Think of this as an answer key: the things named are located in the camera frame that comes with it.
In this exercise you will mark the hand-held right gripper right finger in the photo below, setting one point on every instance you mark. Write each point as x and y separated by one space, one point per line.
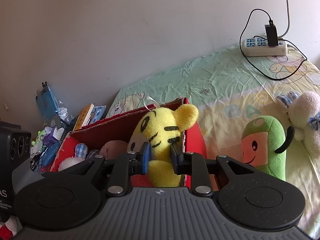
176 158

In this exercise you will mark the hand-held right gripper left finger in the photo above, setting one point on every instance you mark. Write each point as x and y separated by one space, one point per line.
145 157

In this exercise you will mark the red cardboard box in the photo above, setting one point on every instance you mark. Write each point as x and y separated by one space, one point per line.
195 140

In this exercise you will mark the brown teddy bear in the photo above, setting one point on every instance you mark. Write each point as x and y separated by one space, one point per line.
112 147

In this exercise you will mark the yellow tiger plush toy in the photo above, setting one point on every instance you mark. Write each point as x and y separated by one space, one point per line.
162 120

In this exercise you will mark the green plush toy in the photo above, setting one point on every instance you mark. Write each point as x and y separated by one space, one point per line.
270 140

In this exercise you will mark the white plush rabbit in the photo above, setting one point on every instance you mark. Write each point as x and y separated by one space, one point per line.
305 107

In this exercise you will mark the small green white toy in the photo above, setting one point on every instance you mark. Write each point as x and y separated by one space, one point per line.
41 136

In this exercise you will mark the small purple toy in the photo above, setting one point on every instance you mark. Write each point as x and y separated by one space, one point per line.
51 137

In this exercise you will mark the blue plastic item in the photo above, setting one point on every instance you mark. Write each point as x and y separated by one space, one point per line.
51 155

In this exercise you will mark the blue packet with clip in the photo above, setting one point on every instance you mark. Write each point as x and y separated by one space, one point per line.
46 102

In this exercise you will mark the clear plastic bag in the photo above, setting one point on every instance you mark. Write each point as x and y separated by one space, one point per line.
63 112

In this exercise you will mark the black smartphone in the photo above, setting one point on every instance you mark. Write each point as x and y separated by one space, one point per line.
73 123

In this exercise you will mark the small white plaid-eared plush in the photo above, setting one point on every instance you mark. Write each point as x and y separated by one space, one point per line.
81 151

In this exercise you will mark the blue white packet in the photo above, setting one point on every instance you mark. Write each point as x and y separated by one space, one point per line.
98 112

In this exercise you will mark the yellow book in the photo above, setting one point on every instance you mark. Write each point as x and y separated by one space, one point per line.
85 116

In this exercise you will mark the white power strip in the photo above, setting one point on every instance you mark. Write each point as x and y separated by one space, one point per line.
257 50

